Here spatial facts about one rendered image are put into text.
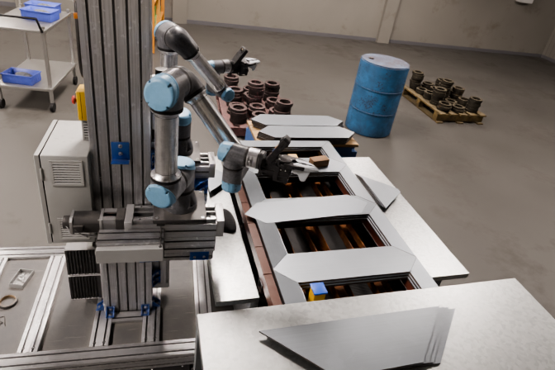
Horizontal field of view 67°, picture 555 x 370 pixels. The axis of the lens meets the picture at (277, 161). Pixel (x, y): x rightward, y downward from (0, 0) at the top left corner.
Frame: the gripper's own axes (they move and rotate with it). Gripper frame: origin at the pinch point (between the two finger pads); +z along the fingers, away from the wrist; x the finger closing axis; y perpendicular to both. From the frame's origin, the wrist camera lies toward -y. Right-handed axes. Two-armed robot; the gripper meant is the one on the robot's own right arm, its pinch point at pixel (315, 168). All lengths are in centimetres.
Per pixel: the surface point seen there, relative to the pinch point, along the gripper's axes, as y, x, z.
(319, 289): 56, -9, 12
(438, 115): 69, -491, 128
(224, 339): 47, 40, -14
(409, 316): 40, 12, 43
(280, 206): 53, -65, -18
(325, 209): 52, -74, 7
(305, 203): 51, -74, -5
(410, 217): 57, -103, 57
